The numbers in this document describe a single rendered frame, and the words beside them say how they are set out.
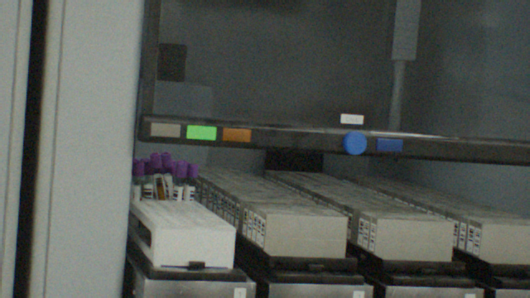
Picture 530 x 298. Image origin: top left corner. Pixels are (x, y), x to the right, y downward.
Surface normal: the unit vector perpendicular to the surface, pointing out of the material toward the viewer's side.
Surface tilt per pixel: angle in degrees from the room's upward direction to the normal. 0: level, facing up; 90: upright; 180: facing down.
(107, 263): 90
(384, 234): 90
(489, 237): 90
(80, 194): 90
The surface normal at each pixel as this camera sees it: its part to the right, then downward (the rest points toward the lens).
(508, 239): 0.26, 0.10
